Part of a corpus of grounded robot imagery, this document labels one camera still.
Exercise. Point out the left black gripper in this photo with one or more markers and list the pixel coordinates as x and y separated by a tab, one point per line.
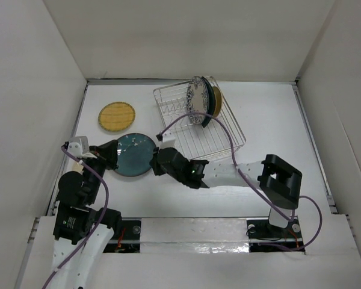
106	153

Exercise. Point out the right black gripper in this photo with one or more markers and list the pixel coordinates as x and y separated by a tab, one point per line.
157	168

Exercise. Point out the dark blue round plate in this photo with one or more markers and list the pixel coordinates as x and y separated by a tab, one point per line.
135	151

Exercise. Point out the teal square plate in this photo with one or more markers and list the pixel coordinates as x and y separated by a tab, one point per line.
211	102

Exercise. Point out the blue floral white plate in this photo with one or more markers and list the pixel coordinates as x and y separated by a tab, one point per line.
197	100

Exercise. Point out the yellow black patterned plate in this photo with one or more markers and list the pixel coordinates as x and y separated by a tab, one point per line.
218	100

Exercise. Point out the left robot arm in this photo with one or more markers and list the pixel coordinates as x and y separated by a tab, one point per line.
80	232

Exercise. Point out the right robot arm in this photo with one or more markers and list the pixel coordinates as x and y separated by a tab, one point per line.
273	179

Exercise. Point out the yellow woven round plate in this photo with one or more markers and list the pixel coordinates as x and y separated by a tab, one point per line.
116	116

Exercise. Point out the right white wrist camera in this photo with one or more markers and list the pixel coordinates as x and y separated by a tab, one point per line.
166	139

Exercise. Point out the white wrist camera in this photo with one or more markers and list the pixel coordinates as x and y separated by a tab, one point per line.
78	146
166	139

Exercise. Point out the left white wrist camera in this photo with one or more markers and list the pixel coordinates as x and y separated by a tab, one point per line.
78	146

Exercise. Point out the wire dish rack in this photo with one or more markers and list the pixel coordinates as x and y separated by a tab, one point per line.
191	140

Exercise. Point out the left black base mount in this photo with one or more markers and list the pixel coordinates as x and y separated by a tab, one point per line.
127	240

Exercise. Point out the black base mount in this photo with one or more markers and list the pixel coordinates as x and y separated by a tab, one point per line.
127	240
264	237

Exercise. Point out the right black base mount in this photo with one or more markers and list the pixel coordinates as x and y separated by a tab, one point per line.
264	237

